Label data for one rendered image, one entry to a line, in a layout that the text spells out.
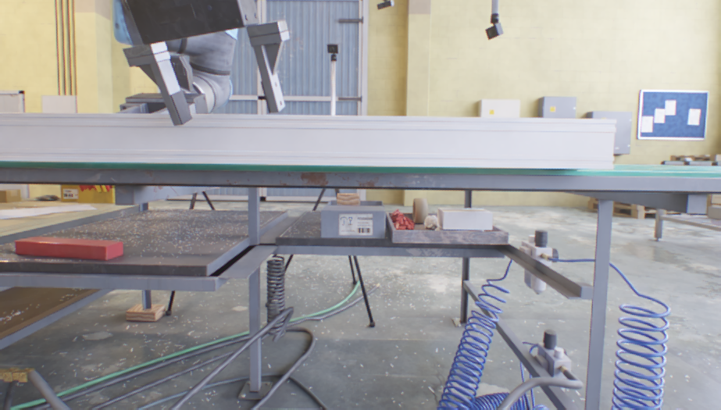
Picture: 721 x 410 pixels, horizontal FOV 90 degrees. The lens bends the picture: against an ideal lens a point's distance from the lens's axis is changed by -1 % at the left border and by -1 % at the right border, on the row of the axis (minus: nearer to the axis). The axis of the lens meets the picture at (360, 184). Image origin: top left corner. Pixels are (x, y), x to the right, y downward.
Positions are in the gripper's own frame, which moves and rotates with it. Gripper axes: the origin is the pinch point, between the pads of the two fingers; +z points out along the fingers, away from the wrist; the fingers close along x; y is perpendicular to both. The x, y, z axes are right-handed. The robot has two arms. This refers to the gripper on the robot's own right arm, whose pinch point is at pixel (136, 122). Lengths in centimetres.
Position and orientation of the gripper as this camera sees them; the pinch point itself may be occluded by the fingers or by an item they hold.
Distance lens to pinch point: 70.7
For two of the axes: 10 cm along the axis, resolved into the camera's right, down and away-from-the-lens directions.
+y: -0.1, 9.1, 4.1
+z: -0.2, 4.1, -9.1
